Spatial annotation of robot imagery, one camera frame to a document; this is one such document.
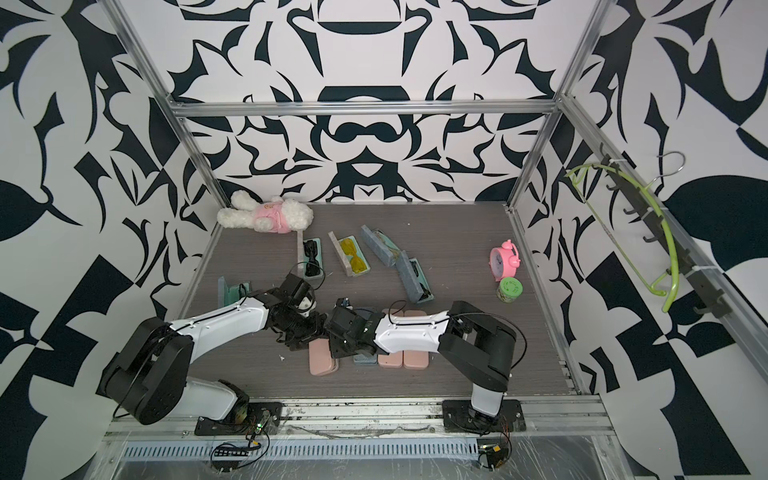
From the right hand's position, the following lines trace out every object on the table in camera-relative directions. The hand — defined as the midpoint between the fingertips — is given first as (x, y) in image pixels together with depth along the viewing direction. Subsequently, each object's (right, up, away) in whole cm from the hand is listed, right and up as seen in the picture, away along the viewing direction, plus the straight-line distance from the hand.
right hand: (330, 344), depth 84 cm
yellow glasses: (+6, +20, +18) cm, 27 cm away
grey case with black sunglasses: (-7, +15, +15) cm, 22 cm away
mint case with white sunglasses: (+9, -3, -3) cm, 10 cm away
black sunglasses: (-9, +19, +17) cm, 27 cm away
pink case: (+18, -3, -3) cm, 18 cm away
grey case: (+15, +26, +19) cm, 35 cm away
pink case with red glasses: (-2, -4, -3) cm, 5 cm away
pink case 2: (+23, -3, -3) cm, 24 cm away
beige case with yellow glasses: (+2, +22, +12) cm, 26 cm away
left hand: (-2, +2, +2) cm, 4 cm away
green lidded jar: (+53, +14, +8) cm, 55 cm away
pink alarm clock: (+52, +22, +9) cm, 57 cm away
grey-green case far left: (-32, +12, +11) cm, 36 cm away
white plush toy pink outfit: (-22, +37, +21) cm, 48 cm away
